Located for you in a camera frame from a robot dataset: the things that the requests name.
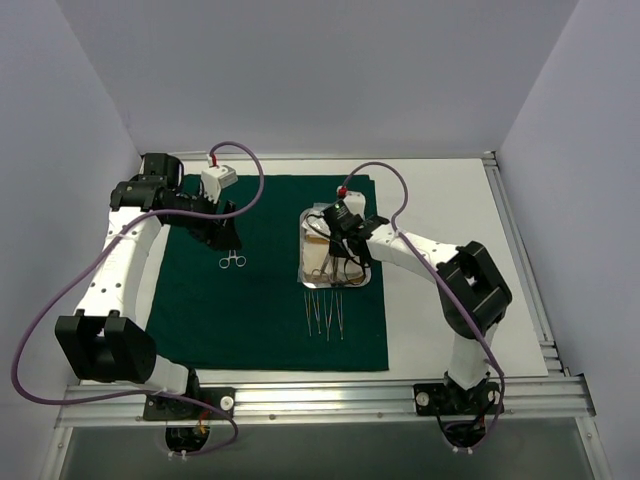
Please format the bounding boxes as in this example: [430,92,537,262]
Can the silver instrument tray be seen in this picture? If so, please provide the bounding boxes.
[298,203,371,289]

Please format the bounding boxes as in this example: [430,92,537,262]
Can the green surgical cloth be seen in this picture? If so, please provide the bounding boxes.
[146,175,389,372]

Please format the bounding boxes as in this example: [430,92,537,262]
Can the curved pointed silver tweezers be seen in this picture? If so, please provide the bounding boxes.
[311,290,322,335]

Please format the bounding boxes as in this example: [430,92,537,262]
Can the silver scissors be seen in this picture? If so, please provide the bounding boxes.
[305,252,334,284]

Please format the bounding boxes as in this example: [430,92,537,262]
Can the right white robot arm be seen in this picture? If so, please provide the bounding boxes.
[321,200,513,413]

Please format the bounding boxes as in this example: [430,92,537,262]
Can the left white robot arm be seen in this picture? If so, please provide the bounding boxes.
[55,153,241,419]

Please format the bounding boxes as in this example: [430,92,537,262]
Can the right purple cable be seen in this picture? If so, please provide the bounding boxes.
[342,161,506,449]

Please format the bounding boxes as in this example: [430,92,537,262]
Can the purple cable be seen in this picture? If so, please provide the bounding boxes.
[342,161,506,449]
[10,141,266,459]

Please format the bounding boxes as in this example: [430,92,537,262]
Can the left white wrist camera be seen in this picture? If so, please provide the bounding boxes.
[200,165,238,203]

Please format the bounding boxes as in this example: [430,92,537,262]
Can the aluminium right side rail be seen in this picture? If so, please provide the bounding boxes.
[482,151,571,377]

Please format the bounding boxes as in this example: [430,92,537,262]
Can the aluminium rail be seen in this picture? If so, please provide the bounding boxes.
[56,376,596,427]
[482,151,571,377]

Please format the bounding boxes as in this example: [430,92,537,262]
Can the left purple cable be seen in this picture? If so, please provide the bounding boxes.
[10,141,266,459]

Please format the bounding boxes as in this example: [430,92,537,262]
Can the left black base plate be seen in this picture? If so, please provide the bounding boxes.
[142,386,236,422]

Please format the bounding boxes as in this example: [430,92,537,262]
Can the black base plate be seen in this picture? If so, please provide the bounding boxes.
[142,386,236,422]
[412,380,504,417]

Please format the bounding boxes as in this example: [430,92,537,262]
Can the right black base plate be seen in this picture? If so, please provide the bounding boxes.
[412,380,504,417]

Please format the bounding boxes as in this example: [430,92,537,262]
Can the aluminium front rail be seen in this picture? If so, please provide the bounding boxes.
[56,376,596,427]

